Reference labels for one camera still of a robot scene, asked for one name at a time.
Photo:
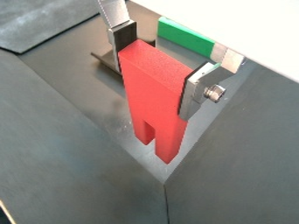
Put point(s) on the green shape sorting board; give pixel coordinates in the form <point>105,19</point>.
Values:
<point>185,37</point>

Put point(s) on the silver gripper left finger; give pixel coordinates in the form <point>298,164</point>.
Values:
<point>121,26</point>

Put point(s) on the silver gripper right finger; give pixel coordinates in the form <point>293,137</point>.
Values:
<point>202,84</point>

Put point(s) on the red double-square peg block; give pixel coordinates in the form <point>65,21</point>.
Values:
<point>154,77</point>

